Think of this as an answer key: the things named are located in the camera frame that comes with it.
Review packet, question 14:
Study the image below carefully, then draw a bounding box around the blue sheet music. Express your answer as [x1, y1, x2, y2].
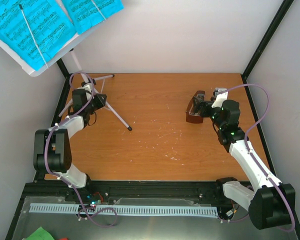
[0, 0, 76, 71]
[61, 0, 124, 35]

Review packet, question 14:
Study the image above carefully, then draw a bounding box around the light blue cable duct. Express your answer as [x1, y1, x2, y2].
[28, 203, 218, 218]

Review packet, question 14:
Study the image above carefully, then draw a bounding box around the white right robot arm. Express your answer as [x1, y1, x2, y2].
[188, 93, 296, 231]

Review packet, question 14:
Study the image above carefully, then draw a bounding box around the green paper scrap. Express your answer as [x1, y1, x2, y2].
[24, 227, 54, 240]

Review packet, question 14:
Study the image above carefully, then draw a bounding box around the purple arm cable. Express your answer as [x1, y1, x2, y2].
[217, 83, 296, 233]
[43, 71, 119, 228]

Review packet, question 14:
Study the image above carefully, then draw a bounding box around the black aluminium frame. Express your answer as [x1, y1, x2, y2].
[6, 0, 293, 240]

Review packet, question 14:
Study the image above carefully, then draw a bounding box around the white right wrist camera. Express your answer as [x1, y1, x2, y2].
[211, 87, 228, 108]

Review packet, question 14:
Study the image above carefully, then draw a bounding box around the brown wooden metronome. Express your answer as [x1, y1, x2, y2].
[185, 90, 206, 124]

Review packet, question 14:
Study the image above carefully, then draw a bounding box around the white music stand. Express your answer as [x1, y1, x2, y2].
[0, 0, 133, 132]

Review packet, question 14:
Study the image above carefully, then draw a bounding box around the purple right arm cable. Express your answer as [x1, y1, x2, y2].
[217, 83, 296, 233]

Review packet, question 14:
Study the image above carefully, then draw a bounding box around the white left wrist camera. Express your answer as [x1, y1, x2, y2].
[81, 82, 94, 95]

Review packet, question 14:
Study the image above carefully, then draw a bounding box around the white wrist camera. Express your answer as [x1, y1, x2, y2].
[81, 82, 94, 95]
[211, 87, 228, 108]

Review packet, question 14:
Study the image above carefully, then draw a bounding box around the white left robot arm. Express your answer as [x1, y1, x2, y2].
[33, 87, 107, 202]

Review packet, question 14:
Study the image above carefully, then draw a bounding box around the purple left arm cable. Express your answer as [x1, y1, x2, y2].
[43, 71, 119, 228]

